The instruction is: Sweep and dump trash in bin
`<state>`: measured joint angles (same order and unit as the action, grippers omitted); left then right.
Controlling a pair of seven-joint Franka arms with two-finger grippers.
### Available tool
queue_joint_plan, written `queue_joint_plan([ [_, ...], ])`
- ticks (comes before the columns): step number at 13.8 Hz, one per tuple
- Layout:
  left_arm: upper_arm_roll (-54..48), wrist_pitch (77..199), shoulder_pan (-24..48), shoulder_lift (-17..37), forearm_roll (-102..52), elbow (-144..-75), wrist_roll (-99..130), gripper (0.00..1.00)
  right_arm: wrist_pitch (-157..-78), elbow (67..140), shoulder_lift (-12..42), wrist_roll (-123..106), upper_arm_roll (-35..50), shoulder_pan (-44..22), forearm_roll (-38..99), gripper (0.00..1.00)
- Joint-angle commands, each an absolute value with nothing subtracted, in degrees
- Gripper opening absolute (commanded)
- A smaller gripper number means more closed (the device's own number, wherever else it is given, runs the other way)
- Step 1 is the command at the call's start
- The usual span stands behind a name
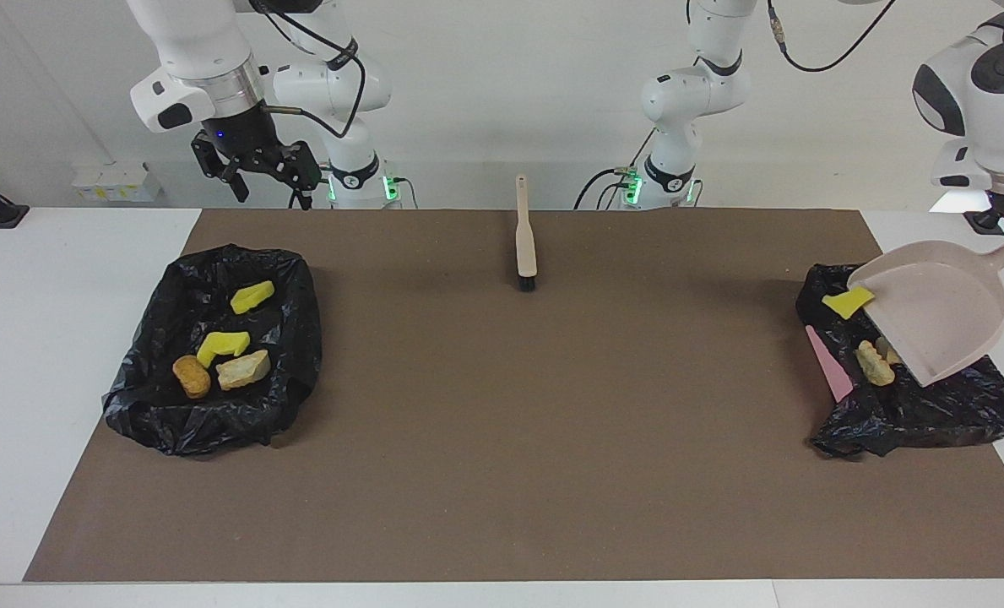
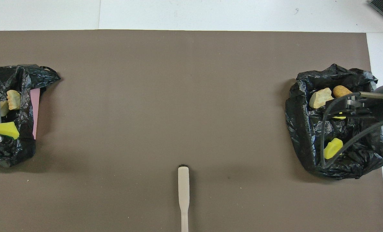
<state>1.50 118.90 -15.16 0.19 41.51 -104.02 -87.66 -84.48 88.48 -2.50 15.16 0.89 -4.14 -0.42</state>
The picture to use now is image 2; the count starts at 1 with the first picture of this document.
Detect brown toy bread roll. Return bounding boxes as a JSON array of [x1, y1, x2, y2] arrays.
[[333, 85, 353, 99]]

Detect pale toy bread slice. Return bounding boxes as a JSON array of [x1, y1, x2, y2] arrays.
[[309, 88, 334, 109]]

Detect plain yellow sponge piece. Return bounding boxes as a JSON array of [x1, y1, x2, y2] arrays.
[[323, 138, 344, 160]]

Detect beige hand brush black bristles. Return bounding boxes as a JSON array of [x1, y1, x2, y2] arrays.
[[178, 165, 190, 232]]

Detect toy croissant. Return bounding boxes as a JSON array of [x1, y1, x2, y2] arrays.
[[6, 90, 22, 111]]

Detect yellow sponge wedge piece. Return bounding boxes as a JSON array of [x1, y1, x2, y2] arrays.
[[0, 121, 20, 140]]

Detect pink plastic bin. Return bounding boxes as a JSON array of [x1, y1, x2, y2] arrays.
[[30, 89, 41, 140]]

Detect black trash bag pink bin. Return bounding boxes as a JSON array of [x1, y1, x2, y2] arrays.
[[0, 64, 61, 167]]

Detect brown table mat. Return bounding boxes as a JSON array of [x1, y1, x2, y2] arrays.
[[0, 30, 383, 232]]

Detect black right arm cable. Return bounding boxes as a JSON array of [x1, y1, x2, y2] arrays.
[[319, 92, 383, 169]]

